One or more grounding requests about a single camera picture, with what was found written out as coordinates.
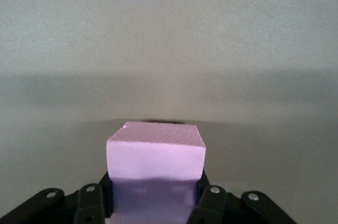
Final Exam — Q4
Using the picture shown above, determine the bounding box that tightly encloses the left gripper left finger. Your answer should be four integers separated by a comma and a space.
0, 171, 113, 224

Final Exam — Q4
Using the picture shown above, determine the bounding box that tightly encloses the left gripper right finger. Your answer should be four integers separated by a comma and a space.
186, 171, 298, 224

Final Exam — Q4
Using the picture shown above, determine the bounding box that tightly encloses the pink foam cube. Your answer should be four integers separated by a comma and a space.
105, 120, 207, 224

